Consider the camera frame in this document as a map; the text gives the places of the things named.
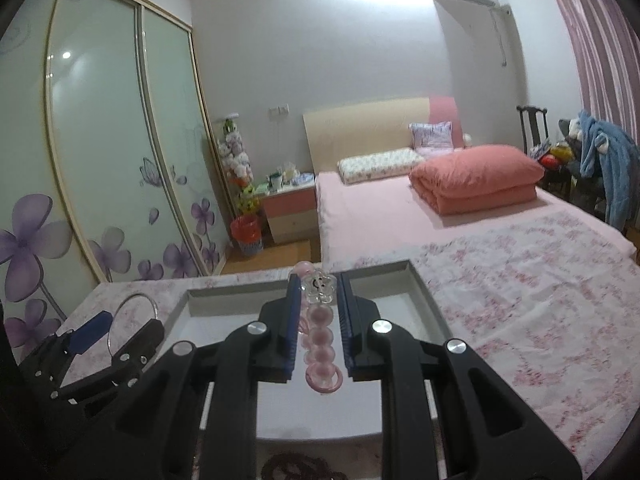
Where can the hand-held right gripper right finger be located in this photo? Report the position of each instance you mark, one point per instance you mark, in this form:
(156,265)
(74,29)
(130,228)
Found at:
(345,330)

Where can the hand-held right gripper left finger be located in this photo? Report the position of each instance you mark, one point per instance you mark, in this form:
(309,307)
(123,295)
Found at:
(295,330)

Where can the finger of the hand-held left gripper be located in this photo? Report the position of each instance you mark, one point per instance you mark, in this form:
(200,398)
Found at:
(90,330)
(142,340)

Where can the thin silver bangle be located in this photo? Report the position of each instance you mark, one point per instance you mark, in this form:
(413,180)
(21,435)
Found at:
(150,298)

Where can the grey cardboard tray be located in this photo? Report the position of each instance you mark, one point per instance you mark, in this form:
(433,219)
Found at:
(390,280)

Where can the red trash bin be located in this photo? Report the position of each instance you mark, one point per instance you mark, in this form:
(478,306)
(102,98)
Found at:
(245,232)

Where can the bed with pink sheet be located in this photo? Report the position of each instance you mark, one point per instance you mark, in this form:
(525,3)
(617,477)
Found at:
(370,220)

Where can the pink beige nightstand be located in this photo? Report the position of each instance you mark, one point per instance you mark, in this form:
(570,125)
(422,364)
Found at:
(290,215)

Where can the white mug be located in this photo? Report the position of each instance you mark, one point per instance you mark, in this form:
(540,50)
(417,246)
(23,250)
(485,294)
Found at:
(276,182)

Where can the blue tissue pack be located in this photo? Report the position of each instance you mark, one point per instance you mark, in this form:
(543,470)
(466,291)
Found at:
(304,180)

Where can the pink floral cloth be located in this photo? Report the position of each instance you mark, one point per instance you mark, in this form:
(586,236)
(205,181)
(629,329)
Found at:
(500,335)

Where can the floral pillow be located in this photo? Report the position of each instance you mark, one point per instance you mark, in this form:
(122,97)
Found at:
(375,165)

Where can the plush flower bouquet stand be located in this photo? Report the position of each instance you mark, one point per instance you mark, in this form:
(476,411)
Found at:
(235,155)

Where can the flower print sliding wardrobe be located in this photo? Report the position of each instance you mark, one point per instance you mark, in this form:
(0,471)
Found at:
(100,135)

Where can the beige pink headboard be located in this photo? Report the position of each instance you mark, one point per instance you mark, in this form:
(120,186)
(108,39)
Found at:
(360,130)

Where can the folded salmon quilt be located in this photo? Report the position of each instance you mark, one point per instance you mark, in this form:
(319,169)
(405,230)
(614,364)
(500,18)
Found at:
(475,175)

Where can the purple patterned pillow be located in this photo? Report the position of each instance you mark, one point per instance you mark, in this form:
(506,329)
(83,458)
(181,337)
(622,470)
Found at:
(430,135)

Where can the dark wooden chair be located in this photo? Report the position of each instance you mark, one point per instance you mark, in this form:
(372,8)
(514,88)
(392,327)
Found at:
(525,125)

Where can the red yellow bundle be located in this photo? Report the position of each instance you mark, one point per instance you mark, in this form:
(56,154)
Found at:
(555,155)

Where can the blue garment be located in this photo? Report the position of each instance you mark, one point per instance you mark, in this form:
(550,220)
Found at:
(612,170)

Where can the white pipe cover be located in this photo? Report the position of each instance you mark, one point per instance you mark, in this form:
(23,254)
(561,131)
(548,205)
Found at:
(502,35)

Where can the pink curtain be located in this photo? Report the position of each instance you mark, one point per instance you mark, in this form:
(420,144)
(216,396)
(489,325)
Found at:
(595,50)

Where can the white wall socket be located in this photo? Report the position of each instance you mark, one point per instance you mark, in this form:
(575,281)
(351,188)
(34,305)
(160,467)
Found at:
(279,110)

